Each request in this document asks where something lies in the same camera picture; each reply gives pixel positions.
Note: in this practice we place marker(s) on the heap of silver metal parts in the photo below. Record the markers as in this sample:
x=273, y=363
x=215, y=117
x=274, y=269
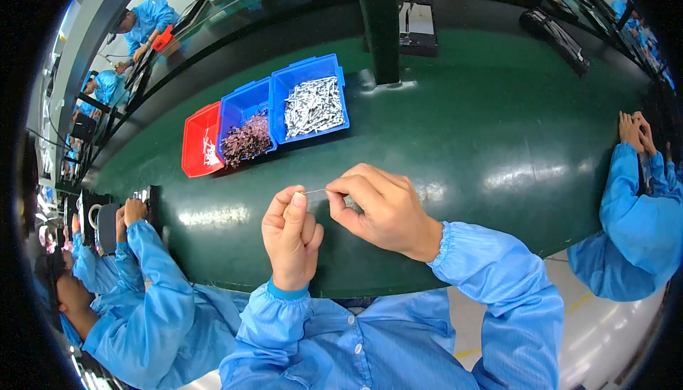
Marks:
x=314, y=107

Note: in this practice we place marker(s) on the person's left hand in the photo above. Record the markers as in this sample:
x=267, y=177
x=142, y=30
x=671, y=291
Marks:
x=285, y=251

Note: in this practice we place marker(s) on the heap of white small parts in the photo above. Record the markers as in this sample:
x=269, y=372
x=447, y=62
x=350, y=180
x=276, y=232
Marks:
x=209, y=151

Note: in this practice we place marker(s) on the person's body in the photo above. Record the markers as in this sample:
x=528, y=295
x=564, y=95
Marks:
x=389, y=347

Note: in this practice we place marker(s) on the red plastic holder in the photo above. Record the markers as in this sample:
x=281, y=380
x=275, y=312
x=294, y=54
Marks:
x=163, y=39

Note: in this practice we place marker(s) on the small blue plastic bin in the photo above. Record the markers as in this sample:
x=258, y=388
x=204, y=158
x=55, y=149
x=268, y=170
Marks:
x=240, y=104

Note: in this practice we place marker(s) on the dark green post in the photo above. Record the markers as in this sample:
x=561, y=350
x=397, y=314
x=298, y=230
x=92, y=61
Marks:
x=376, y=22

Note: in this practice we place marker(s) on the heap of brown small parts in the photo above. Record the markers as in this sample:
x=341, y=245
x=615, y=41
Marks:
x=246, y=139

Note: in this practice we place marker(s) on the red plastic bin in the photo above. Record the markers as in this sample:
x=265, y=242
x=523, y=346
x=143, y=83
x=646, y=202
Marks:
x=195, y=147

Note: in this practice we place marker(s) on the large blue plastic bin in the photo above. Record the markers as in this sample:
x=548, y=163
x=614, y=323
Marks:
x=307, y=72

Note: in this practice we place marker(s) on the thin silver metal pin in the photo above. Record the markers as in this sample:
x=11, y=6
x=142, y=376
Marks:
x=315, y=191

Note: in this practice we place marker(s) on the person's right hand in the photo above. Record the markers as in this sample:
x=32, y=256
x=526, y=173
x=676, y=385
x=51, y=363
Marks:
x=392, y=214

